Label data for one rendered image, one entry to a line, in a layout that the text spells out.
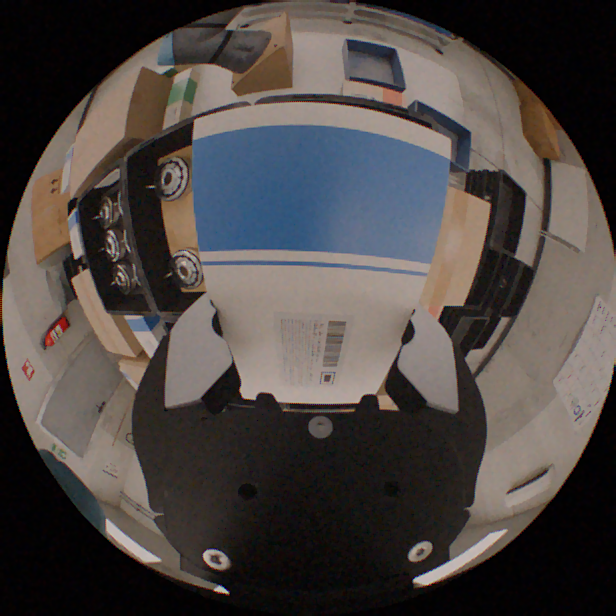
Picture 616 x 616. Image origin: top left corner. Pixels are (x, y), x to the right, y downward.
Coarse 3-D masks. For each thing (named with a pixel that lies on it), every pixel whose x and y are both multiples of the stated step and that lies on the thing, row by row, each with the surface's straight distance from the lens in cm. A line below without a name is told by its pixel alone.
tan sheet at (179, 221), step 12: (168, 156) 54; (180, 156) 51; (168, 204) 52; (180, 204) 49; (192, 204) 47; (168, 216) 52; (180, 216) 49; (192, 216) 47; (168, 228) 52; (180, 228) 50; (192, 228) 48; (168, 240) 53; (180, 240) 50; (192, 240) 48; (204, 288) 51
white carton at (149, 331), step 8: (128, 320) 77; (136, 320) 72; (144, 320) 68; (152, 320) 71; (136, 328) 76; (144, 328) 72; (152, 328) 70; (160, 328) 73; (136, 336) 80; (144, 336) 75; (152, 336) 71; (160, 336) 73; (144, 344) 80; (152, 344) 75; (152, 352) 80
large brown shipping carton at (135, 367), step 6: (144, 354) 103; (120, 360) 116; (126, 360) 111; (132, 360) 106; (138, 360) 102; (144, 360) 98; (126, 366) 109; (132, 366) 102; (138, 366) 98; (144, 366) 94; (126, 372) 118; (132, 372) 110; (138, 372) 103; (132, 378) 119; (138, 378) 111; (138, 384) 120
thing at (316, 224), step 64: (256, 128) 9; (320, 128) 9; (384, 128) 9; (192, 192) 10; (256, 192) 8; (320, 192) 8; (384, 192) 9; (256, 256) 9; (320, 256) 8; (384, 256) 9; (256, 320) 10; (320, 320) 10; (384, 320) 11; (256, 384) 15; (320, 384) 14
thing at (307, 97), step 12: (276, 96) 35; (288, 96) 34; (300, 96) 34; (312, 96) 34; (324, 96) 34; (336, 96) 34; (348, 96) 35; (384, 108) 35; (396, 108) 36; (420, 120) 38; (432, 120) 39
